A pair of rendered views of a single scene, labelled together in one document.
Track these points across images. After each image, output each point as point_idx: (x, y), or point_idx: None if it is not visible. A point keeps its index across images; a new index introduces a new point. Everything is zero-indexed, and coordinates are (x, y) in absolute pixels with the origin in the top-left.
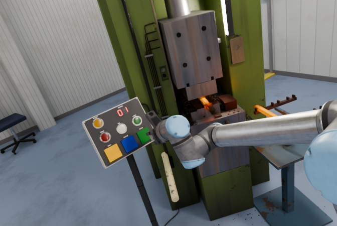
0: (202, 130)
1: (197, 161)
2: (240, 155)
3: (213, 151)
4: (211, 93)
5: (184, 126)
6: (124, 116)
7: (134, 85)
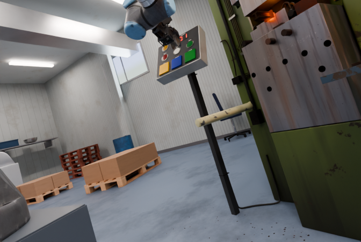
0: (256, 51)
1: (125, 23)
2: (333, 98)
3: (279, 86)
4: None
5: None
6: (182, 41)
7: (216, 21)
